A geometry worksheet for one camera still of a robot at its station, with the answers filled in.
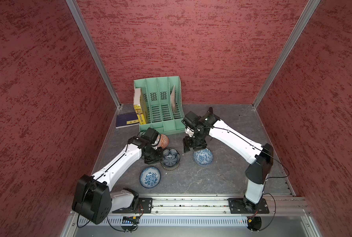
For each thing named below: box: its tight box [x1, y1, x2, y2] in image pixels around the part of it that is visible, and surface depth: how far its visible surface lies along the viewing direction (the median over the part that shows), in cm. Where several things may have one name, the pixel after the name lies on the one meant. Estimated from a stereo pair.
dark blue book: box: [115, 111, 140, 129], surface depth 111 cm
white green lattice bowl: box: [160, 158, 181, 171], surface depth 82 cm
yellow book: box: [133, 104, 147, 125], surface depth 92 cm
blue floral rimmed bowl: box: [139, 165, 162, 189], surface depth 83 cm
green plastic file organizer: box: [133, 76, 186, 135], surface depth 108 cm
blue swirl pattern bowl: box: [192, 148, 214, 166], surface depth 91 cm
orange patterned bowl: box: [157, 133, 170, 149], surface depth 98 cm
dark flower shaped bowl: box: [160, 148, 181, 170], surface depth 85 cm
